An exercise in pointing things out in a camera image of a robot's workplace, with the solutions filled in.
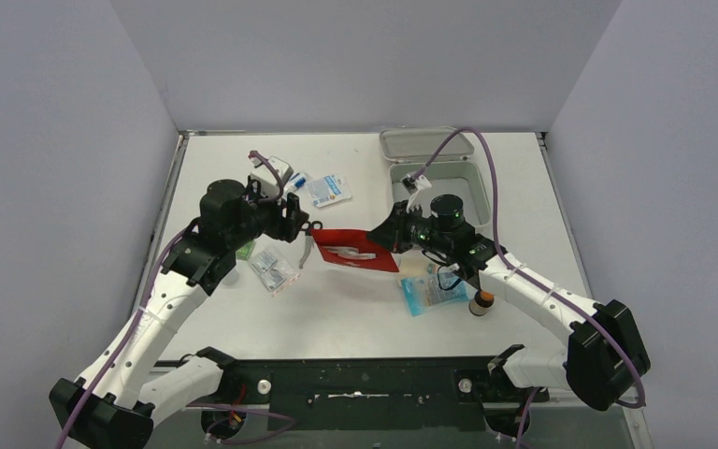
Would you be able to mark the brown bottle orange cap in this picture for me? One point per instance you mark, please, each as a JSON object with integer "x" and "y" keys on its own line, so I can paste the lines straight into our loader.
{"x": 481, "y": 303}

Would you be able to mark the white blue label packet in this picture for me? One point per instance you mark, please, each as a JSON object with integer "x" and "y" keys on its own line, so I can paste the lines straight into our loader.
{"x": 328, "y": 190}

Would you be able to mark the white plastic bottle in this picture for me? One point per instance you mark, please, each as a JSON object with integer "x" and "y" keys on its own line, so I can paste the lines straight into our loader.
{"x": 231, "y": 278}

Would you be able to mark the blue mask packet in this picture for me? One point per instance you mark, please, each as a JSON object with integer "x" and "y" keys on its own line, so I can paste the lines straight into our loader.
{"x": 423, "y": 294}

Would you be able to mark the clear bag of wipes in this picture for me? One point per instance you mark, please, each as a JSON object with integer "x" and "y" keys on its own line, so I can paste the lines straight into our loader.
{"x": 273, "y": 270}

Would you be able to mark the beige gauze packet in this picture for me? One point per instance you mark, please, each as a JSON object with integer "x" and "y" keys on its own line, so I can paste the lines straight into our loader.
{"x": 416, "y": 267}

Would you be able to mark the small green box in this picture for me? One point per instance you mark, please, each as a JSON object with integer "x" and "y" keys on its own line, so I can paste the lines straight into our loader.
{"x": 244, "y": 252}

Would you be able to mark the grey open storage box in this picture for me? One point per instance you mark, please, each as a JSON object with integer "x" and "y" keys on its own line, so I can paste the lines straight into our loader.
{"x": 452, "y": 172}

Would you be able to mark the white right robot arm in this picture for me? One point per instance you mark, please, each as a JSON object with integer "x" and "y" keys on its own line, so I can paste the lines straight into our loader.
{"x": 603, "y": 355}

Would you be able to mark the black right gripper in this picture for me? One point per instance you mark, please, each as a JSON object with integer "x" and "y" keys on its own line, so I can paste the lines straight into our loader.
{"x": 390, "y": 235}

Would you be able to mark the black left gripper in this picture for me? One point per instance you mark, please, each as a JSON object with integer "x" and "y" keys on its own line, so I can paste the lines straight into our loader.
{"x": 293, "y": 216}

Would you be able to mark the black handled scissors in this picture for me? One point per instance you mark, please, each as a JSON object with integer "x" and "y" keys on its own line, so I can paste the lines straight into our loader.
{"x": 308, "y": 238}

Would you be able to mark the small white blue tube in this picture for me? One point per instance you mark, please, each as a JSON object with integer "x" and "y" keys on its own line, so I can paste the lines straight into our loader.
{"x": 296, "y": 182}

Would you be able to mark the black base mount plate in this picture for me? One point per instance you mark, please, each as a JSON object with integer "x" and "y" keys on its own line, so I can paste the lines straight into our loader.
{"x": 377, "y": 393}

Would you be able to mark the red first aid pouch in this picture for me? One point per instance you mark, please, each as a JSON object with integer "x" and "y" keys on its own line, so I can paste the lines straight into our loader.
{"x": 351, "y": 248}

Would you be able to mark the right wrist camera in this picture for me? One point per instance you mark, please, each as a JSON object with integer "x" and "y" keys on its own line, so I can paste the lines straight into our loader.
{"x": 414, "y": 185}

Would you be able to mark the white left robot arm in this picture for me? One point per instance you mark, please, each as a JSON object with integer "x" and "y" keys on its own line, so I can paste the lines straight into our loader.
{"x": 113, "y": 403}

